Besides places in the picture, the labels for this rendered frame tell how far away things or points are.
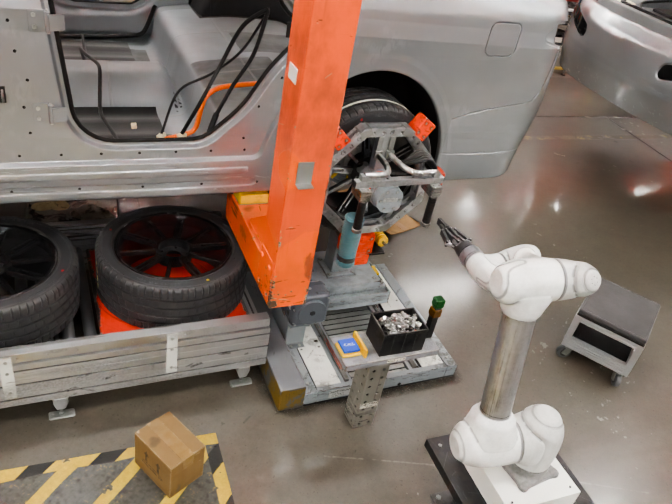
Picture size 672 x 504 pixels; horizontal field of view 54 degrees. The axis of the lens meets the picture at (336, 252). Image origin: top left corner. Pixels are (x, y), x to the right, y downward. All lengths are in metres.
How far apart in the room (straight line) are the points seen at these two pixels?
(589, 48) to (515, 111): 1.93
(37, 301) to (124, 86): 1.24
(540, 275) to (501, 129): 1.51
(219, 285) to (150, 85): 1.18
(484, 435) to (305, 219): 0.97
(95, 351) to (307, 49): 1.41
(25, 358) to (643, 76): 4.01
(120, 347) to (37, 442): 0.49
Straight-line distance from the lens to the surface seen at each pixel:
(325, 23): 2.10
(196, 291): 2.73
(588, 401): 3.57
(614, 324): 3.54
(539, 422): 2.34
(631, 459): 3.42
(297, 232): 2.44
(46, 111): 2.62
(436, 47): 2.97
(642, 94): 4.91
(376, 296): 3.42
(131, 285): 2.76
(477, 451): 2.26
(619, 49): 5.05
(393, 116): 2.91
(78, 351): 2.69
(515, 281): 1.96
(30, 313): 2.72
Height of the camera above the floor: 2.23
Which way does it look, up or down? 35 degrees down
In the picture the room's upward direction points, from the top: 12 degrees clockwise
